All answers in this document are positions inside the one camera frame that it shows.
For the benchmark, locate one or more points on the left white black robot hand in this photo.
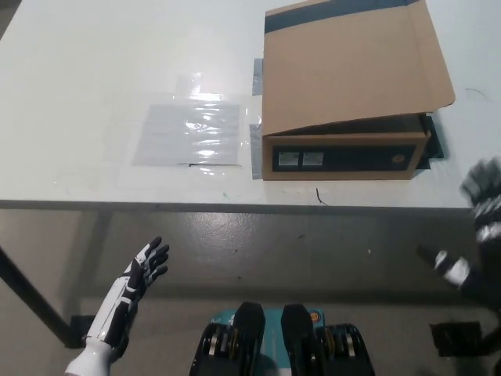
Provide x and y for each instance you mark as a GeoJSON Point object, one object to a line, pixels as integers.
{"type": "Point", "coordinates": [133, 282]}

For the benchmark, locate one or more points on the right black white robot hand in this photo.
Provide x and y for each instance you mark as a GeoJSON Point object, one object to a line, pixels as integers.
{"type": "Point", "coordinates": [483, 219]}

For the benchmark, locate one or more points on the brown cardboard storage box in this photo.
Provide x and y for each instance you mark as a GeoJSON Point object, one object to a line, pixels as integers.
{"type": "Point", "coordinates": [344, 70]}

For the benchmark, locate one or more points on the black teal robot torso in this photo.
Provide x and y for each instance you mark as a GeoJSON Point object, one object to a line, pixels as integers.
{"type": "Point", "coordinates": [250, 325]}

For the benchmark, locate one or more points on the black table leg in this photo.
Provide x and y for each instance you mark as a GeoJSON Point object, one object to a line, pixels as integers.
{"type": "Point", "coordinates": [35, 293]}

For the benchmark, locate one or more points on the transparent plastic sheet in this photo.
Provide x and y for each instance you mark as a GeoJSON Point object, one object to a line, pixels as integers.
{"type": "Point", "coordinates": [188, 133]}

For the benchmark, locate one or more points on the short grey tape strip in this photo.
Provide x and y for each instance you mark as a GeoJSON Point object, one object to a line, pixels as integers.
{"type": "Point", "coordinates": [257, 76]}

